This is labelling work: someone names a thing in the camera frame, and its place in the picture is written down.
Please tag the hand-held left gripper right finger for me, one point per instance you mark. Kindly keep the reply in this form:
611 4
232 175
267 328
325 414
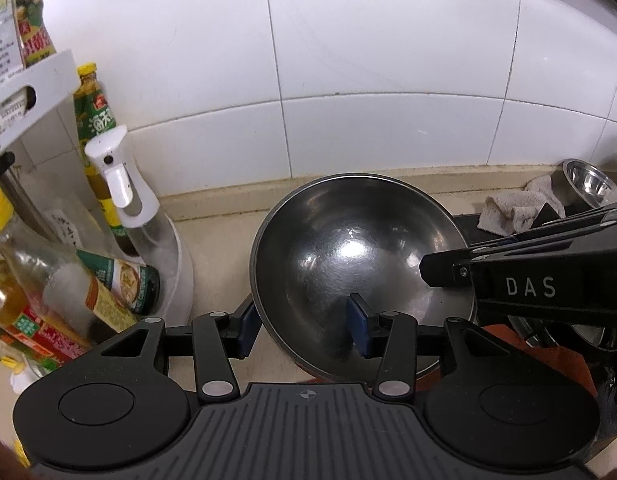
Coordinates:
358 327

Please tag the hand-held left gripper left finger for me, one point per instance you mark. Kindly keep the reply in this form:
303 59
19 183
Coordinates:
248 327

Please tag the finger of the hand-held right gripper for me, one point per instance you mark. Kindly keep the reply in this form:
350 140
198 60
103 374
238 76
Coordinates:
588 215
446 270

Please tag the stainless steel bowl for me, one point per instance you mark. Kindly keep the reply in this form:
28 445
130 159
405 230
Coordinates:
591 185
338 260

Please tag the black gas stove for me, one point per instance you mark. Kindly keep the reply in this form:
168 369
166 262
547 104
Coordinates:
466 230

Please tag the white rag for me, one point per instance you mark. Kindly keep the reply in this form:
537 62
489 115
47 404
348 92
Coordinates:
518 210

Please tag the red cloth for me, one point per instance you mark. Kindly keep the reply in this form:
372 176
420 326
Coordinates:
563 362

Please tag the white two-tier condiment rack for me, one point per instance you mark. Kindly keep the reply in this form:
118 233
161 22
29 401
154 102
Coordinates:
181 270

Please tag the dark bottle with green label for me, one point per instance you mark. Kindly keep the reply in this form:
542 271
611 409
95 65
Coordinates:
123 277

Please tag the white oil spray bottle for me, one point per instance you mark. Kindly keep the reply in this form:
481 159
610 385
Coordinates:
121 180

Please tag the clear bottle with yellow cap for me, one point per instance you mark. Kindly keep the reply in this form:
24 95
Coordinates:
53 280

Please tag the red label sauce bottle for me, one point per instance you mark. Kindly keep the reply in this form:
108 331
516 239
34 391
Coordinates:
33 335

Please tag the green label soy sauce bottle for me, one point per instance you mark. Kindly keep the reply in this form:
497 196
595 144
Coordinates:
96 115

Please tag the dark bottle with brown label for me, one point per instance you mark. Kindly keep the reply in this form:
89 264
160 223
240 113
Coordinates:
33 35

